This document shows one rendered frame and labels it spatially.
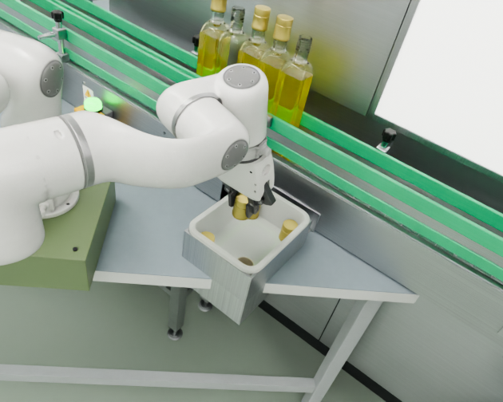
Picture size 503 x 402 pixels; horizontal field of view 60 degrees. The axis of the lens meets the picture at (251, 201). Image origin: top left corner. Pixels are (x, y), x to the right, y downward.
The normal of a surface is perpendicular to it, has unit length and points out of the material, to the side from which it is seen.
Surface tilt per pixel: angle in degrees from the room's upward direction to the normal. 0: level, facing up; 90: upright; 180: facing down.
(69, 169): 76
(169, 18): 90
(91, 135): 38
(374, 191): 90
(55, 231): 1
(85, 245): 1
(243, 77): 15
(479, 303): 90
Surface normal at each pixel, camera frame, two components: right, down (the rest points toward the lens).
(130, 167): -0.03, 0.67
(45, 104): 0.72, 0.63
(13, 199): 0.68, 0.55
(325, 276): 0.16, -0.74
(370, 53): -0.60, 0.46
